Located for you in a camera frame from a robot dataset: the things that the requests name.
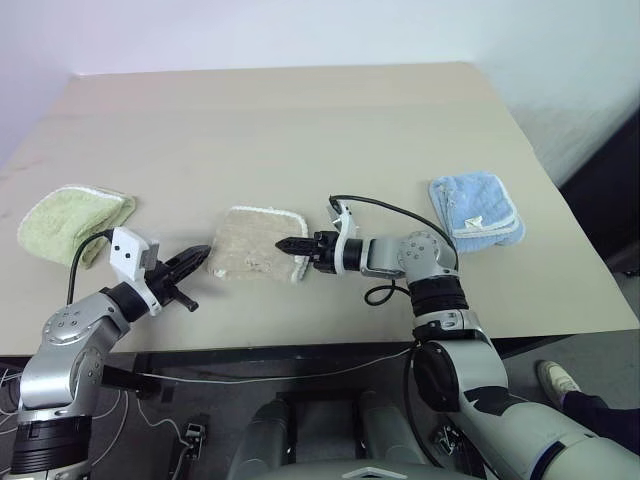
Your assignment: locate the beige towel with white trim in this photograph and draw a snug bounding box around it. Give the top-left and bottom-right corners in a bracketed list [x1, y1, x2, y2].
[206, 204, 310, 285]

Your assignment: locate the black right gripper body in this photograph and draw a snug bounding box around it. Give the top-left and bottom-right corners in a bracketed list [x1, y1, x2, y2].
[309, 230, 342, 276]

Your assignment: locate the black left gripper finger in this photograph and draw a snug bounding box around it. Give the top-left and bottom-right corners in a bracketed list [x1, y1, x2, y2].
[167, 244, 212, 276]
[171, 291, 199, 313]

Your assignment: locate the black table frame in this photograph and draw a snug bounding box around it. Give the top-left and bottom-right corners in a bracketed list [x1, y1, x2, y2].
[102, 342, 419, 401]

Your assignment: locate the long white cable under table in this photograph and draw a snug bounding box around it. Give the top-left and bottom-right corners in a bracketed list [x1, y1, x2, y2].
[128, 344, 422, 384]

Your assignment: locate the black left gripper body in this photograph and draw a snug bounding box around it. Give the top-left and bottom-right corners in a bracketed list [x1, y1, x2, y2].
[144, 260, 182, 307]

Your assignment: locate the folded green towel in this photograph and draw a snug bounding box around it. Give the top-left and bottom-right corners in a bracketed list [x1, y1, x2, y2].
[17, 183, 137, 270]

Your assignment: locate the black floor clamp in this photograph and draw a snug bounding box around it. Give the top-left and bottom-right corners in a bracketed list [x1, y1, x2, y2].
[432, 424, 467, 467]
[168, 412, 211, 477]

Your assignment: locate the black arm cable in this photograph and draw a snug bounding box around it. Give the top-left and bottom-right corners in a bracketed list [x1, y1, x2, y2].
[328, 194, 460, 307]
[67, 229, 114, 306]

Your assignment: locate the dark grey rounded shape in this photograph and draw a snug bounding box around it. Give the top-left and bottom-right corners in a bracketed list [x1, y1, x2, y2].
[357, 389, 432, 480]
[232, 397, 296, 480]

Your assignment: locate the folded blue towel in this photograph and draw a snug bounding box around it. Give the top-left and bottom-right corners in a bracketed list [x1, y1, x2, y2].
[428, 172, 526, 254]

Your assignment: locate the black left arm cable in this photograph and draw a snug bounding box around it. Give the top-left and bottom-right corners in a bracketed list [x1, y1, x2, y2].
[67, 229, 114, 306]

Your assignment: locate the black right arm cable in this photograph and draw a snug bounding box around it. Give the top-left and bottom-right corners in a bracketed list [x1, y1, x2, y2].
[328, 194, 460, 307]

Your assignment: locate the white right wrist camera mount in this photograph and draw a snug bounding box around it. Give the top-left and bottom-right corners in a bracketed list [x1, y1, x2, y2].
[327, 198, 362, 275]

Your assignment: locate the white shoe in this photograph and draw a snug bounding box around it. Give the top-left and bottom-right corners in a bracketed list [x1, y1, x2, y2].
[537, 359, 582, 409]

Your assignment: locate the dark trouser leg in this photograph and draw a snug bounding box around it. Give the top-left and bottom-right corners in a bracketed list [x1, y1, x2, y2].
[562, 389, 640, 442]

